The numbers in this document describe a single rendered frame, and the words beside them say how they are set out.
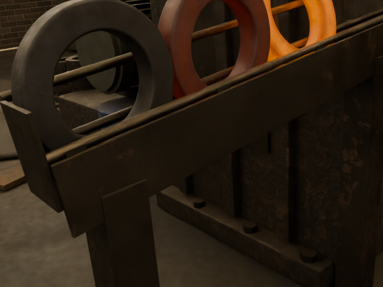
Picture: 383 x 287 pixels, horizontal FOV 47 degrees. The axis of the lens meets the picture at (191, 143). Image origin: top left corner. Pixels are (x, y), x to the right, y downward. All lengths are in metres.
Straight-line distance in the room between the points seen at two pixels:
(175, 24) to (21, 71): 0.19
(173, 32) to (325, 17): 0.33
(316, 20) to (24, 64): 0.51
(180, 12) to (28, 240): 1.16
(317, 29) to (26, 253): 1.09
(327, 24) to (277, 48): 0.13
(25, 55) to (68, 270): 0.99
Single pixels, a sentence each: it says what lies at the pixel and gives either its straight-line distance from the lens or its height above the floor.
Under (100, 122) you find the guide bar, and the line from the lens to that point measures 0.54.
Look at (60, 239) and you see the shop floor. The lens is 1.53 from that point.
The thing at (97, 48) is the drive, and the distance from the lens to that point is 1.96.
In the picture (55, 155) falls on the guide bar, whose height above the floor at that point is 0.61.
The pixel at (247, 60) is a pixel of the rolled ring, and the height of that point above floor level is 0.64.
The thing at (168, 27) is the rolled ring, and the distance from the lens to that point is 0.54.
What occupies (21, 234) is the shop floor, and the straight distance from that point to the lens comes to 1.61.
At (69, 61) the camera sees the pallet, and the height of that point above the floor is 0.40.
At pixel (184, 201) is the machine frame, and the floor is 0.07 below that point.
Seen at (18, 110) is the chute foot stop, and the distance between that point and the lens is 0.45.
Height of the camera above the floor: 0.76
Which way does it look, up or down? 20 degrees down
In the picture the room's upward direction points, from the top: 5 degrees counter-clockwise
